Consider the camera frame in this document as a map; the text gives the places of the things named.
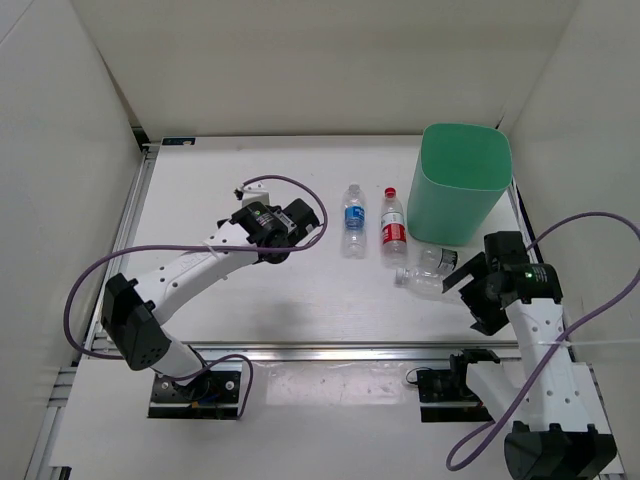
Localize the clear crushed plastic bottle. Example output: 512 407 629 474
394 246 459 302

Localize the red label water bottle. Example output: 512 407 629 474
380 187 408 268

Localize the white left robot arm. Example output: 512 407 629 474
101 199 320 400

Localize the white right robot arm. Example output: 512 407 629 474
443 231 617 479

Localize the green plastic bin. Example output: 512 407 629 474
407 123 513 246

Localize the blue label water bottle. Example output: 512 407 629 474
341 183 367 260

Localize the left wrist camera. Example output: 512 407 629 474
234 181 270 208

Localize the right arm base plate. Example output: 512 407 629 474
405 348 500 423

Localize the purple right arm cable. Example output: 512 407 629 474
445 211 640 473

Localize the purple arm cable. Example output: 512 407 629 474
445 211 640 473
64 174 330 419

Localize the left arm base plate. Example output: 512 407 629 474
147 361 243 421

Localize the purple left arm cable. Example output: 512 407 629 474
64 174 330 419

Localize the aluminium table frame rail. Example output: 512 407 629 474
82 339 521 366

